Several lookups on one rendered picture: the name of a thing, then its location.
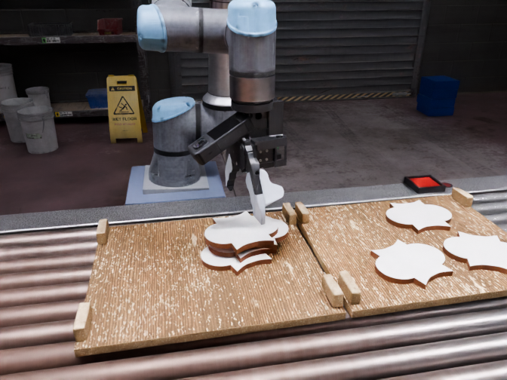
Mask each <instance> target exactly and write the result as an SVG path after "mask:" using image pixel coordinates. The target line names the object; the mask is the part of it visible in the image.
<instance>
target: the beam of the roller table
mask: <svg viewBox="0 0 507 380"><path fill-rule="evenodd" d="M439 181H440V182H447V183H450V184H452V185H453V187H451V188H446V189H445V192H435V193H425V194H417V193H416V192H415V191H414V190H413V189H412V188H410V187H409V186H408V185H407V184H406V183H400V184H390V185H372V186H362V187H352V188H334V189H324V190H314V191H304V192H286V193H284V195H283V197H282V198H280V199H278V200H276V201H275V202H273V203H271V204H269V205H267V206H266V207H265V213H268V212H276V211H282V206H283V203H288V202H289V203H290V205H291V206H292V208H293V209H294V210H295V202H302V203H303V205H304V206H305V207H306V209H307V208H316V207H331V206H339V205H347V204H363V203H371V202H379V201H395V200H403V199H411V198H427V197H434V196H443V195H451V194H452V190H453V188H460V189H462V190H463V191H465V192H468V193H469V194H470V195H477V194H486V193H495V192H507V175H504V176H485V177H476V178H466V179H448V180H439ZM245 211H247V212H248V213H249V214H250V213H253V208H252V204H251V202H250V195H248V196H238V197H228V198H210V199H200V200H190V201H172V202H162V203H153V204H134V205H124V206H114V207H96V208H86V209H77V210H58V211H48V212H38V213H20V214H11V215H0V235H5V234H22V233H31V232H40V231H57V230H67V229H75V228H92V227H98V224H99V221H100V220H101V219H108V223H109V226H111V225H127V224H136V223H145V222H162V221H171V220H180V219H197V218H206V217H215V216H232V215H239V214H242V213H243V212H245Z"/></svg>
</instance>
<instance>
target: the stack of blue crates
mask: <svg viewBox="0 0 507 380"><path fill-rule="evenodd" d="M459 82H460V81H459V80H456V79H454V78H450V77H447V76H445V75H439V76H422V77H421V82H420V88H419V93H418V95H417V100H416V101H417V107H416V110H418V111H420V112H421V113H423V114H425V115H427V116H447V115H453V111H454V104H455V100H456V95H457V91H458V89H459Z"/></svg>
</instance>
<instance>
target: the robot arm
mask: <svg viewBox="0 0 507 380"><path fill-rule="evenodd" d="M276 29H277V20H276V7H275V4H274V2H272V1H270V0H210V8H192V0H152V3H151V4H150V5H141V6H139V7H138V9H137V34H138V42H139V45H140V47H141V48H142V49H144V50H145V51H159V52H160V53H164V52H165V51H167V52H191V53H205V54H209V63H208V92H207V93H206V94H205V95H204V96H203V98H202V103H195V101H194V99H193V98H191V97H171V98H167V99H164V100H160V101H158V102H157V103H156V104H155V105H154V106H153V108H152V127H153V145H154V154H153V157H152V161H151V164H150V167H149V180H150V182H152V183H154V184H156V185H159V186H164V187H183V186H188V185H192V184H195V183H197V181H199V180H200V178H201V171H200V167H199V165H198V164H200V165H205V164H206V163H207V162H209V161H210V160H212V159H213V158H215V157H216V156H218V154H220V153H221V152H223V151H224V150H226V161H225V166H226V170H225V175H226V187H227V188H228V190H230V191H232V190H233V187H234V183H235V179H236V177H237V176H240V175H242V174H245V173H247V176H246V184H247V189H248V191H249V193H250V202H251V204H252V208H253V215H254V217H255V218H256V219H257V220H258V221H259V223H260V224H261V225H264V224H265V218H266V215H265V207H266V206H267V205H269V204H271V203H273V202H275V201H276V200H278V199H280V198H282V197H283V195H284V189H283V188H282V187H281V186H280V185H276V184H274V183H271V182H270V181H269V176H268V173H267V172H266V171H265V170H260V168H262V167H263V168H264V169H265V168H270V167H281V166H286V165H287V137H286V136H284V135H283V117H284V101H283V100H278V99H277V98H276V97H275V42H276ZM279 146H284V159H283V160H278V159H281V154H280V153H278V152H277V149H279ZM277 160H278V161H277Z"/></svg>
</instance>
